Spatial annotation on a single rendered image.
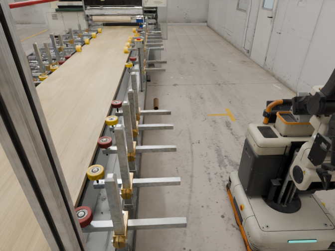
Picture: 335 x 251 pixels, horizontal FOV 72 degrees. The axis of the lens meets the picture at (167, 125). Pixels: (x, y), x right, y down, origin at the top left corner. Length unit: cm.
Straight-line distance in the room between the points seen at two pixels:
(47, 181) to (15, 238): 73
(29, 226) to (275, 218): 149
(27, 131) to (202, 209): 194
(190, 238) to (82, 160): 110
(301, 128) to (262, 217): 67
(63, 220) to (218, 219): 180
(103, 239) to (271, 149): 113
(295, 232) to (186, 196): 91
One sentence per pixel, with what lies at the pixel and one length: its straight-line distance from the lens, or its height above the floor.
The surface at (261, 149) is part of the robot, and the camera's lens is 163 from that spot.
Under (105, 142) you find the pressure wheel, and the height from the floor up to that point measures 91.
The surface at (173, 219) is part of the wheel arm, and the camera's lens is 103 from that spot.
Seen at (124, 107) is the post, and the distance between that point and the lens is 118.
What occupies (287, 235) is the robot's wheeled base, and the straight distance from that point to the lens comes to 183.
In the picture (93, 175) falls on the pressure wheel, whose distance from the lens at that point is 115.
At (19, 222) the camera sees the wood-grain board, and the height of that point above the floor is 90.
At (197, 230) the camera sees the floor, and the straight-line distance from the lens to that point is 202.
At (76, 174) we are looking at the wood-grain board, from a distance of 120.
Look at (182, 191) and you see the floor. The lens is 226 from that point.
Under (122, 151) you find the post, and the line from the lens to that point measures 101.
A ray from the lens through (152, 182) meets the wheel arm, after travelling 119.
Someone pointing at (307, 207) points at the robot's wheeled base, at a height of 28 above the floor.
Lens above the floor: 167
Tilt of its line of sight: 32 degrees down
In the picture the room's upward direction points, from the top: straight up
